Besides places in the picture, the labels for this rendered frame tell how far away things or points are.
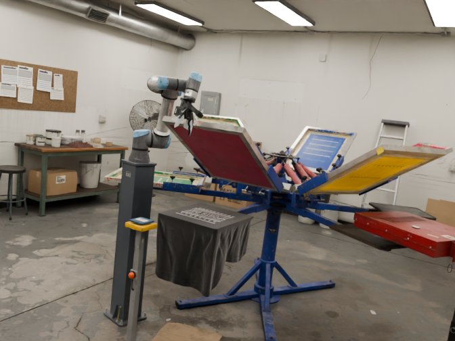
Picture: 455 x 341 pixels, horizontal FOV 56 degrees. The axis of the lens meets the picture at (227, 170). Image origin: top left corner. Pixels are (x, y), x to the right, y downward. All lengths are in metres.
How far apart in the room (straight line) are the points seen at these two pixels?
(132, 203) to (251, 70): 4.98
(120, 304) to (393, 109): 4.90
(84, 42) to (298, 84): 3.40
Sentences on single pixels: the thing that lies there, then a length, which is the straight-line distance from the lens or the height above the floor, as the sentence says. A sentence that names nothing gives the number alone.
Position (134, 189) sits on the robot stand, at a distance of 3.06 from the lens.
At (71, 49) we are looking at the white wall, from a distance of 6.77.
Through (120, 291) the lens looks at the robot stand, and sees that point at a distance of 3.35.
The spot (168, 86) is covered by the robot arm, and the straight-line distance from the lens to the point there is 2.54.
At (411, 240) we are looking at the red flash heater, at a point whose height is 1.06.
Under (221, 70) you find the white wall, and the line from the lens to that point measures 7.96.
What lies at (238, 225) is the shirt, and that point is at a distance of 2.74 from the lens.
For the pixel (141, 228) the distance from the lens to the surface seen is 2.41.
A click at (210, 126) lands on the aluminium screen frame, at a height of 1.54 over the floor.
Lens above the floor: 1.65
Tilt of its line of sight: 8 degrees down
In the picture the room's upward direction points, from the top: 7 degrees clockwise
